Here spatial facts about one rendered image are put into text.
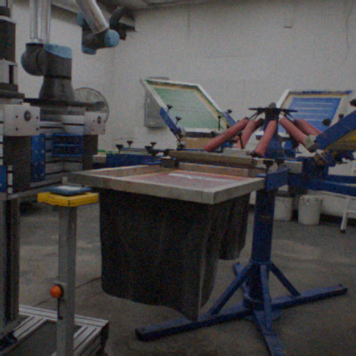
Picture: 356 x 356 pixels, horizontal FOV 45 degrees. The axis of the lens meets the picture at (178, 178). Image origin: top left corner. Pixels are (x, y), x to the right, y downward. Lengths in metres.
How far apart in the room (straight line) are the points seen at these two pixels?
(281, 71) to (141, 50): 2.35
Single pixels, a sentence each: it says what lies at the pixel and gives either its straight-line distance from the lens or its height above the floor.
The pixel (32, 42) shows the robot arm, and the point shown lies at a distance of 2.00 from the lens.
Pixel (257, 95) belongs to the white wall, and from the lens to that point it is 6.24.
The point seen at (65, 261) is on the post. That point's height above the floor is 0.75.
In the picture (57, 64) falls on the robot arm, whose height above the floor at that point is 1.40.
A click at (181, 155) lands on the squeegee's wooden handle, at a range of 1.95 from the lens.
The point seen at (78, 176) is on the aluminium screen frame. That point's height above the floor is 0.98.
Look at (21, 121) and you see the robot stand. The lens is 1.36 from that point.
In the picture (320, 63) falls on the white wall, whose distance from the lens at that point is 6.07.
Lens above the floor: 1.18
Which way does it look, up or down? 7 degrees down
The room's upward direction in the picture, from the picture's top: 3 degrees clockwise
